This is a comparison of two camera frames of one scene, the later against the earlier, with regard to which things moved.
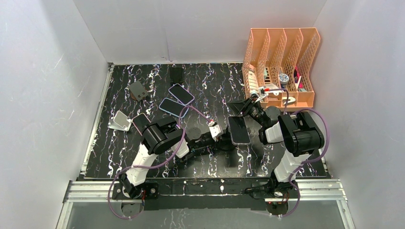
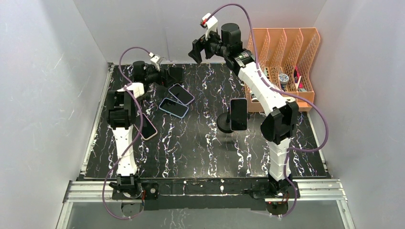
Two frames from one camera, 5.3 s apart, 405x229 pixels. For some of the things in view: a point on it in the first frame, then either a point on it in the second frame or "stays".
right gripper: [242, 106] to [198, 46]
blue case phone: [173, 108] stays
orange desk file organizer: [276, 66] stays
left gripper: [217, 144] to [167, 79]
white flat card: [297, 84] stays
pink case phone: [141, 121] stays
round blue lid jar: [283, 78] stays
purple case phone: [182, 94] stays
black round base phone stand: [225, 142] to [223, 122]
